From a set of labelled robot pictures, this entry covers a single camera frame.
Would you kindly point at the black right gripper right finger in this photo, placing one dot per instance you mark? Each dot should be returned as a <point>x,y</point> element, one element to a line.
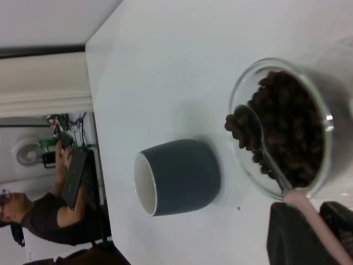
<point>340,220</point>

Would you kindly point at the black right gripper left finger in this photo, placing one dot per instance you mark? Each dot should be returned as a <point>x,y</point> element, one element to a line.
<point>289,240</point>

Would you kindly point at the roasted coffee beans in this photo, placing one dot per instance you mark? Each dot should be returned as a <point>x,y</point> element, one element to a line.
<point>289,124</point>

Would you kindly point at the dark grey ceramic mug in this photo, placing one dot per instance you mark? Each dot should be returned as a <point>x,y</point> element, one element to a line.
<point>184,176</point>

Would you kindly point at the clear glass cup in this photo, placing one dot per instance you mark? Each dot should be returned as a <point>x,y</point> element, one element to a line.
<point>242,91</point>

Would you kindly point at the black laptop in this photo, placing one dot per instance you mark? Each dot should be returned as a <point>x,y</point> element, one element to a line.
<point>75,176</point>

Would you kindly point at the seated person in dark shirt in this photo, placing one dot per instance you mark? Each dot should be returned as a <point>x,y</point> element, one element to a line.
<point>47,218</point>

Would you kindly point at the green bottle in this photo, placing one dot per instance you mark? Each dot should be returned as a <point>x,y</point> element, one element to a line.
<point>48,142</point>

